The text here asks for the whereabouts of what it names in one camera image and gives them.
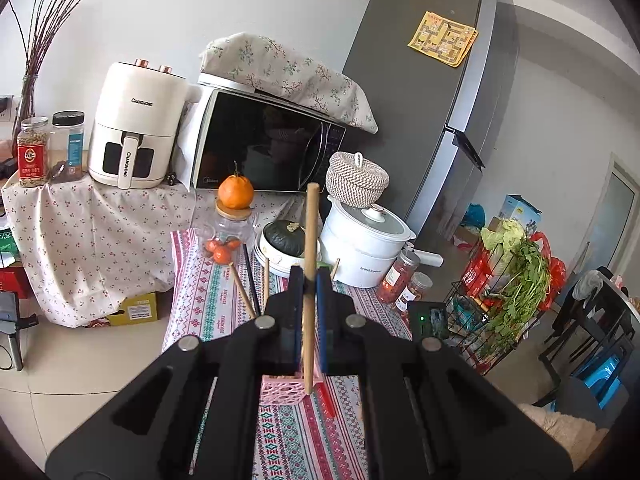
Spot black wire rack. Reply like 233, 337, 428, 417
445, 240, 551, 376

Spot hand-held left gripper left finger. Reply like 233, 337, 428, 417
45, 265, 305, 480

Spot pink utensil basket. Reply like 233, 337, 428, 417
259, 372, 308, 407

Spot blue label plastic jar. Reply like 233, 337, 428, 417
50, 111, 86, 183

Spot large orange with stem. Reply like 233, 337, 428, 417
217, 161, 255, 210

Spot woven lidded basket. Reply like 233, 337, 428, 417
325, 151, 390, 209

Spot short jar of dried slices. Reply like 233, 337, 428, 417
395, 272, 433, 313

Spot beige fluffy cloth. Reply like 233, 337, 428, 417
517, 402, 611, 471

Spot floral cloth cover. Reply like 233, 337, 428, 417
197, 32, 379, 135

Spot black chair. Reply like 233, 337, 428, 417
540, 267, 640, 411

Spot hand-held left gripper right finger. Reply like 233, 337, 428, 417
315, 266, 574, 480

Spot dark green squash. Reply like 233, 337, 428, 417
263, 220, 307, 259

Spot blue cardboard box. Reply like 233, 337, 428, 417
502, 194, 543, 236

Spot green pumpkin in bowl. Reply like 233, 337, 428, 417
253, 220, 326, 277

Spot white electric pot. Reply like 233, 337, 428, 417
320, 195, 444, 289

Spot small floral tablecloth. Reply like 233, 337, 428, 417
2, 180, 301, 328

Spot glass vase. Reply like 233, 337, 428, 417
17, 74, 41, 131

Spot black chopstick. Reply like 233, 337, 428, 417
242, 244, 262, 317

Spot cream air fryer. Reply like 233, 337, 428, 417
87, 58, 188, 191

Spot leafy green herbs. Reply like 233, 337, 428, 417
482, 240, 551, 358

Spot blue plastic bag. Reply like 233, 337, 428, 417
460, 203, 486, 231

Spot yellow paper sheet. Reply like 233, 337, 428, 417
407, 11, 479, 67

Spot grey refrigerator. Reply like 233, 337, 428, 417
342, 0, 521, 241

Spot red plastic bag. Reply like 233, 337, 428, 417
530, 232, 568, 311

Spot glass jar with wooden lid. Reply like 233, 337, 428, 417
205, 199, 257, 263

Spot red snack packets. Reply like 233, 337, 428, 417
457, 247, 493, 286

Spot striped patterned tablecloth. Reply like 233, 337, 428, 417
162, 227, 416, 480

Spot phone on tripod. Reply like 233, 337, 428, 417
0, 290, 40, 372

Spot tall jar of red snacks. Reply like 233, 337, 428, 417
376, 249, 422, 303

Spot red label nut jar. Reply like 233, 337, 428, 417
16, 116, 51, 188

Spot yellow cardboard box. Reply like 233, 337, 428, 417
107, 291, 158, 327

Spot dry branches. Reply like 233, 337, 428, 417
7, 0, 108, 126

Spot black microwave oven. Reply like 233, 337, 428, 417
190, 72, 348, 196

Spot napa cabbage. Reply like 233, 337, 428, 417
481, 220, 526, 252

